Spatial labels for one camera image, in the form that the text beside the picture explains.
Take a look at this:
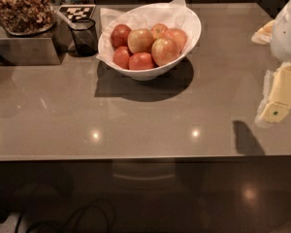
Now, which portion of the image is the white rounded gripper body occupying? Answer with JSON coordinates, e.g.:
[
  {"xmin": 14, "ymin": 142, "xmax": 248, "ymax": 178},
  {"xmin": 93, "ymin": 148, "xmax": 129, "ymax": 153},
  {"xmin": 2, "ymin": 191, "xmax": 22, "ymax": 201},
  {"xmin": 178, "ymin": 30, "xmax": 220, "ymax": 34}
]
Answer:
[{"xmin": 270, "ymin": 0, "xmax": 291, "ymax": 62}]

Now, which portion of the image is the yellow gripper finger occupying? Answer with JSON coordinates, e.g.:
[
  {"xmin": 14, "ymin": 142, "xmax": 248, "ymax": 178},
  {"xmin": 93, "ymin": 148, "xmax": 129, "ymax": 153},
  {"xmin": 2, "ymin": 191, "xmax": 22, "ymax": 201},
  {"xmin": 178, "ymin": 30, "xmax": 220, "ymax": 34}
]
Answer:
[
  {"xmin": 255, "ymin": 62, "xmax": 291, "ymax": 128},
  {"xmin": 251, "ymin": 20, "xmax": 274, "ymax": 45}
]

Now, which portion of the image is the red apple back right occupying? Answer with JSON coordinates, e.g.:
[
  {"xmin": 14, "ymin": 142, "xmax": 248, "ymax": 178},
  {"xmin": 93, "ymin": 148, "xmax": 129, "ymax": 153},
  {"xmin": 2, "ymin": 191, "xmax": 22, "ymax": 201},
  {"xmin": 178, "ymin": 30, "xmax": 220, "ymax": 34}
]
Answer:
[{"xmin": 163, "ymin": 28, "xmax": 187, "ymax": 51}]

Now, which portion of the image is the red apple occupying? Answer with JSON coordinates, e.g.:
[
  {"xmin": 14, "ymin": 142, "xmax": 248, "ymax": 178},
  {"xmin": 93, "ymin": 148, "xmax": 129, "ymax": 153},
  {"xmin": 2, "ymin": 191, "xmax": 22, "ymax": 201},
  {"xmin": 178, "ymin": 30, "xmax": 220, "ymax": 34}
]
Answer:
[
  {"xmin": 163, "ymin": 28, "xmax": 187, "ymax": 51},
  {"xmin": 113, "ymin": 46, "xmax": 131, "ymax": 69},
  {"xmin": 110, "ymin": 24, "xmax": 132, "ymax": 49},
  {"xmin": 129, "ymin": 52, "xmax": 155, "ymax": 71}
]

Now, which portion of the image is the white ceramic bowl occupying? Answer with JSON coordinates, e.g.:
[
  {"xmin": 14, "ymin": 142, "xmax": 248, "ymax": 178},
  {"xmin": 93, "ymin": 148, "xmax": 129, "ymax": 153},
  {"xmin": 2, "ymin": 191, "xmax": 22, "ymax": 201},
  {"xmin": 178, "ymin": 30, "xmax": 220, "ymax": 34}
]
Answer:
[{"xmin": 97, "ymin": 3, "xmax": 203, "ymax": 82}]

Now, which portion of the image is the large yellow-red apple front right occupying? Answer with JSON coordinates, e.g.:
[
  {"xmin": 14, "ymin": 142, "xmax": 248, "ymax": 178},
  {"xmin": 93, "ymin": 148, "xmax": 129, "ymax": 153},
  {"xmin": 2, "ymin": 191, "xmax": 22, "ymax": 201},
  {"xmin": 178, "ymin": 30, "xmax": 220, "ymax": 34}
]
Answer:
[{"xmin": 151, "ymin": 38, "xmax": 179, "ymax": 66}]

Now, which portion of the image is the red-yellow apple back centre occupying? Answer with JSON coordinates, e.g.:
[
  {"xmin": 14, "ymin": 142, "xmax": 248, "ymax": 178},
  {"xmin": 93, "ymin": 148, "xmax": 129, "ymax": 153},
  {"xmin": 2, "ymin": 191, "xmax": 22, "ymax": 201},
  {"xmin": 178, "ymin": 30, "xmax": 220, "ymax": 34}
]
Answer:
[{"xmin": 150, "ymin": 23, "xmax": 168, "ymax": 40}]

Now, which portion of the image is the yellow-red apple centre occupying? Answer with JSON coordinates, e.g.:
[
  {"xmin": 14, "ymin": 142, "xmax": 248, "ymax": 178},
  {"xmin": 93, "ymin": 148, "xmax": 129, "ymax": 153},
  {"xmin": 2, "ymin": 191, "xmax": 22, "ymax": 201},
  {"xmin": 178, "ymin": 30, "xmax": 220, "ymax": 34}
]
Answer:
[{"xmin": 127, "ymin": 28, "xmax": 154, "ymax": 53}]

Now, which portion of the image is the red apple front centre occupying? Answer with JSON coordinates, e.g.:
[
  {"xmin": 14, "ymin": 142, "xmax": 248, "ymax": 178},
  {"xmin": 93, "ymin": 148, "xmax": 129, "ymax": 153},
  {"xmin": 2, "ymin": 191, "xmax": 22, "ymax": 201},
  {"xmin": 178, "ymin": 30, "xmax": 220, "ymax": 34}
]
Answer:
[{"xmin": 129, "ymin": 52, "xmax": 155, "ymax": 71}]

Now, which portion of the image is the red apple front left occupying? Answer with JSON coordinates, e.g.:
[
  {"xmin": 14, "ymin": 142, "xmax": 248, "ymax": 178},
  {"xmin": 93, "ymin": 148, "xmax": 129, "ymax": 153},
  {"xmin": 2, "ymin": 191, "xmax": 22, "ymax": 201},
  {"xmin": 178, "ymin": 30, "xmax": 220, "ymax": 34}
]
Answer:
[{"xmin": 113, "ymin": 46, "xmax": 131, "ymax": 69}]

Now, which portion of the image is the red apple back left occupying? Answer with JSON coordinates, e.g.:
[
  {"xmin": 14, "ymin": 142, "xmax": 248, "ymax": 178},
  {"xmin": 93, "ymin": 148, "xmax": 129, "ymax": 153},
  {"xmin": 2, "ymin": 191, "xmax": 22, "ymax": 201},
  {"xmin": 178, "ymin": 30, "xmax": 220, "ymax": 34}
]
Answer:
[{"xmin": 110, "ymin": 24, "xmax": 132, "ymax": 49}]

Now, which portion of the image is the white paper liner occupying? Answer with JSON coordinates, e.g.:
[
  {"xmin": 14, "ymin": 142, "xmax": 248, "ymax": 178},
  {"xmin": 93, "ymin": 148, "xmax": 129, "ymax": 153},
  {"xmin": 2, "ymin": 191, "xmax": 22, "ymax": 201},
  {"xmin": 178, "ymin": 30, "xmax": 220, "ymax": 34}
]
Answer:
[{"xmin": 97, "ymin": 0, "xmax": 202, "ymax": 63}]

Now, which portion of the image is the black mesh cup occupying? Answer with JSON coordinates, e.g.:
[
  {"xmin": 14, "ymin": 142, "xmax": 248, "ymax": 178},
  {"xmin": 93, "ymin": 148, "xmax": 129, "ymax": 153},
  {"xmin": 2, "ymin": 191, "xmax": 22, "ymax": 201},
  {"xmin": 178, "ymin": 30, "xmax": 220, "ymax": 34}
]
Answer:
[{"xmin": 70, "ymin": 19, "xmax": 98, "ymax": 56}]

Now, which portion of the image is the black white marker tag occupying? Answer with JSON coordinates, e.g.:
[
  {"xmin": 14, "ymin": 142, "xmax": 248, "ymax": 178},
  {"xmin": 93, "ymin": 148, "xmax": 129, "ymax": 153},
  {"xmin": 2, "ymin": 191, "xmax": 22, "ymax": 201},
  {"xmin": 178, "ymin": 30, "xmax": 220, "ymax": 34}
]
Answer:
[{"xmin": 59, "ymin": 5, "xmax": 96, "ymax": 22}]

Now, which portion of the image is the white plastic spoon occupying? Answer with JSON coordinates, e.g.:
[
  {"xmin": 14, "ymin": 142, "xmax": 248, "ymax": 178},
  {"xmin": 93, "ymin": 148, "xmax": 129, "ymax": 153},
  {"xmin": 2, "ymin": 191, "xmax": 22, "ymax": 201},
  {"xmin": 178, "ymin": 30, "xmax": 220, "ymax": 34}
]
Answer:
[{"xmin": 56, "ymin": 10, "xmax": 76, "ymax": 29}]

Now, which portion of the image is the stainless steel box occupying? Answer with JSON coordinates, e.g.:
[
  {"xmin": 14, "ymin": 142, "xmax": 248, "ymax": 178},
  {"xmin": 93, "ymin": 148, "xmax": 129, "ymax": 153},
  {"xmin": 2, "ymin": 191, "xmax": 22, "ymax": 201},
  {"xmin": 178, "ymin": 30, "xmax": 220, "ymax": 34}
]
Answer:
[{"xmin": 0, "ymin": 22, "xmax": 72, "ymax": 66}]

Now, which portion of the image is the glass jar of nuts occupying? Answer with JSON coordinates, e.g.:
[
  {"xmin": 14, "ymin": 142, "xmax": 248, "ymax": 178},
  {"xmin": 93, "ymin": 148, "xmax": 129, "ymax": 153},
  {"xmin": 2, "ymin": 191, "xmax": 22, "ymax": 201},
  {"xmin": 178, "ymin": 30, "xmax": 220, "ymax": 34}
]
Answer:
[{"xmin": 0, "ymin": 0, "xmax": 56, "ymax": 36}]

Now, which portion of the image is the black cable on floor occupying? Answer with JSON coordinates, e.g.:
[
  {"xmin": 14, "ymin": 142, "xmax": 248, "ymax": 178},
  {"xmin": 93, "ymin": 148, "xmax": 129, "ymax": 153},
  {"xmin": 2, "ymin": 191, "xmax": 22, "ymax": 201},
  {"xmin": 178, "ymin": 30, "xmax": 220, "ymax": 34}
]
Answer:
[{"xmin": 14, "ymin": 197, "xmax": 116, "ymax": 233}]

